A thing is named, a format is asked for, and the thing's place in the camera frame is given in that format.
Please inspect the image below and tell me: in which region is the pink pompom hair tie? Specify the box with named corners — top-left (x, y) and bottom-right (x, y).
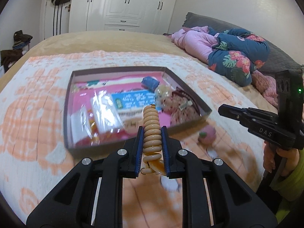
top-left (198, 125), bottom-right (217, 145)

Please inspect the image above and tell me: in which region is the orange spiral hair tie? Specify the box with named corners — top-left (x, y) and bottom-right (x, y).
top-left (140, 104), bottom-right (166, 175)

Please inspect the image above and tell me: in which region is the dark red headband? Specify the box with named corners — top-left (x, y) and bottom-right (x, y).
top-left (172, 87), bottom-right (201, 115)

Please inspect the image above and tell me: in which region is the clear plastic bag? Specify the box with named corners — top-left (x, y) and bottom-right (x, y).
top-left (90, 91), bottom-right (123, 134)

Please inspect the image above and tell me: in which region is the white earring card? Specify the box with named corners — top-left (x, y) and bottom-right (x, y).
top-left (71, 105), bottom-right (92, 145)

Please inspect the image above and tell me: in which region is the right hand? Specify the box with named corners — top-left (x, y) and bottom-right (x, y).
top-left (262, 140), bottom-right (301, 177)

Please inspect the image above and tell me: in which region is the pink knitted blanket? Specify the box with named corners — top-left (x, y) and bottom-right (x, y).
top-left (251, 70), bottom-right (278, 108)

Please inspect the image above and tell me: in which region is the floral blue pink quilt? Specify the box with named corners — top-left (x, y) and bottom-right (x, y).
top-left (170, 26), bottom-right (271, 87)

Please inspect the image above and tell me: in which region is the grey headboard cushion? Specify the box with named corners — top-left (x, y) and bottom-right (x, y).
top-left (182, 12), bottom-right (303, 77)

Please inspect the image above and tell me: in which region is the orange white plush blanket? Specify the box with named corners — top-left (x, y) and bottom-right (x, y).
top-left (1, 51), bottom-right (263, 221)

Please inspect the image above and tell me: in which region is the brown shallow cardboard box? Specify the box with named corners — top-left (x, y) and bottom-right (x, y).
top-left (63, 66), bottom-right (212, 158)

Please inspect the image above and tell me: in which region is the white glossy wardrobe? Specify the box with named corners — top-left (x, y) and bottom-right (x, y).
top-left (69, 0), bottom-right (176, 35)

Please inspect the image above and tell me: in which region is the tan bed cover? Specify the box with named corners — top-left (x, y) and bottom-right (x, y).
top-left (0, 30), bottom-right (278, 114)

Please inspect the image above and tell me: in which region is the dark clothes pile on stool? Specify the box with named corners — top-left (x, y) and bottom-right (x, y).
top-left (1, 30), bottom-right (33, 73)

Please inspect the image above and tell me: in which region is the white door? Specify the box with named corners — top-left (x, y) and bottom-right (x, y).
top-left (40, 0), bottom-right (71, 41)

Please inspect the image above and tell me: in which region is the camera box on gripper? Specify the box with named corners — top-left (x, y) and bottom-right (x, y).
top-left (275, 70), bottom-right (303, 124)

